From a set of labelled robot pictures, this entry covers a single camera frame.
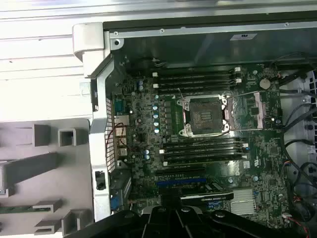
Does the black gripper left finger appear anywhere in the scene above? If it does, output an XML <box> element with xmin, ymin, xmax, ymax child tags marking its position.
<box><xmin>64</xmin><ymin>187</ymin><xmax>183</xmax><ymax>238</ymax></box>

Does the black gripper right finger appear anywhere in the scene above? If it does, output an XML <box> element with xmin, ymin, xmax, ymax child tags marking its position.
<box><xmin>171</xmin><ymin>187</ymin><xmax>282</xmax><ymax>238</ymax></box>

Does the metal socket cover frame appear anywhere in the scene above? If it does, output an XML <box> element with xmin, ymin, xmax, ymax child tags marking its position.
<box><xmin>224</xmin><ymin>90</ymin><xmax>264</xmax><ymax>131</ymax></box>

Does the thin metal locking lever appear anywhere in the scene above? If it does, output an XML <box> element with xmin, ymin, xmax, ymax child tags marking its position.
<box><xmin>176</xmin><ymin>87</ymin><xmax>187</xmax><ymax>102</ymax></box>

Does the metal CPU socket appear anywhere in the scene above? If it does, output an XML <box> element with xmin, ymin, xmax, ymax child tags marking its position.
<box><xmin>177</xmin><ymin>93</ymin><xmax>232</xmax><ymax>138</ymax></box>

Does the black graphics card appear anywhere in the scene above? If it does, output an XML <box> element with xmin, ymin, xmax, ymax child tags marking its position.
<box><xmin>179</xmin><ymin>189</ymin><xmax>235</xmax><ymax>208</ymax></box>

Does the blue expansion slot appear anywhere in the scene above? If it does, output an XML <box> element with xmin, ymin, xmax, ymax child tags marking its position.
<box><xmin>156</xmin><ymin>178</ymin><xmax>208</xmax><ymax>188</ymax></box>

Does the black expansion slot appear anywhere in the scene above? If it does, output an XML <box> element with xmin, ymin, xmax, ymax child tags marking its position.
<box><xmin>154</xmin><ymin>168</ymin><xmax>206</xmax><ymax>177</ymax></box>

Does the silver finned chipset heatsink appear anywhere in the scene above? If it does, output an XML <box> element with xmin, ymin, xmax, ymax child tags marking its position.
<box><xmin>229</xmin><ymin>189</ymin><xmax>257</xmax><ymax>216</ymax></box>

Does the metal port block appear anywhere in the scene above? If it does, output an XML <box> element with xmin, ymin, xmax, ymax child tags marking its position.
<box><xmin>114</xmin><ymin>115</ymin><xmax>129</xmax><ymax>127</ymax></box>
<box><xmin>115</xmin><ymin>126</ymin><xmax>129</xmax><ymax>139</ymax></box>
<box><xmin>117</xmin><ymin>146</ymin><xmax>129</xmax><ymax>161</ymax></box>

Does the green motherboard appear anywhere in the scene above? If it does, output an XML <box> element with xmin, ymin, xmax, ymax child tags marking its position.
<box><xmin>110</xmin><ymin>63</ymin><xmax>294</xmax><ymax>230</ymax></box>

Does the grey plastic parts rack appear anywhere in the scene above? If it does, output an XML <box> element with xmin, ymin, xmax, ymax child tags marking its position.
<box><xmin>0</xmin><ymin>118</ymin><xmax>96</xmax><ymax>238</ymax></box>

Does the blue serial port connector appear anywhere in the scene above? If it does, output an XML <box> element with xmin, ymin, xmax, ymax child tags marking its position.
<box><xmin>113</xmin><ymin>98</ymin><xmax>130</xmax><ymax>115</ymax></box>

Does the green RAM stick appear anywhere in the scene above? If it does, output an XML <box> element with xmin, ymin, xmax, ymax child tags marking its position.
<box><xmin>0</xmin><ymin>206</ymin><xmax>37</xmax><ymax>214</ymax></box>

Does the round silver coin battery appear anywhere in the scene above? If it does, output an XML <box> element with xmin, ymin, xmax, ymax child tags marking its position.
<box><xmin>259</xmin><ymin>77</ymin><xmax>271</xmax><ymax>90</ymax></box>

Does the grey metal drive cage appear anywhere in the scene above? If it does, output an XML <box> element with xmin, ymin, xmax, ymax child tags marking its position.
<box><xmin>278</xmin><ymin>68</ymin><xmax>317</xmax><ymax>191</ymax></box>

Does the black grey open PC case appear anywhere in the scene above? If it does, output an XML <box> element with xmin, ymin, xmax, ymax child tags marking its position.
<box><xmin>72</xmin><ymin>13</ymin><xmax>317</xmax><ymax>238</ymax></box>

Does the red black twisted wire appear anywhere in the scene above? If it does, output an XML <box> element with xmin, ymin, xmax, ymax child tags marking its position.
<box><xmin>106</xmin><ymin>122</ymin><xmax>136</xmax><ymax>161</ymax></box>

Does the thick black internal cable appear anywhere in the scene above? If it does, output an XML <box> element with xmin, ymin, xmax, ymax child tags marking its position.
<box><xmin>284</xmin><ymin>139</ymin><xmax>317</xmax><ymax>159</ymax></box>

